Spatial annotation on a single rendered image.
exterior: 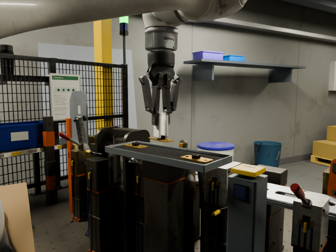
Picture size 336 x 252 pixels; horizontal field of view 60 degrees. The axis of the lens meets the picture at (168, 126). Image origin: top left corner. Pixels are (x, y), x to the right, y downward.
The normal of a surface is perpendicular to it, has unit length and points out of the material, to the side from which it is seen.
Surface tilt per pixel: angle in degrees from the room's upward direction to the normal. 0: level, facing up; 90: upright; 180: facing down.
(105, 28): 90
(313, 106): 90
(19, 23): 126
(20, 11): 100
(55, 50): 81
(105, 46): 90
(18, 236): 45
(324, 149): 90
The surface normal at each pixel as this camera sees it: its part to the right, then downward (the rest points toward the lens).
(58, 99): 0.77, 0.07
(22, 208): 0.37, -0.63
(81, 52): 0.51, -0.05
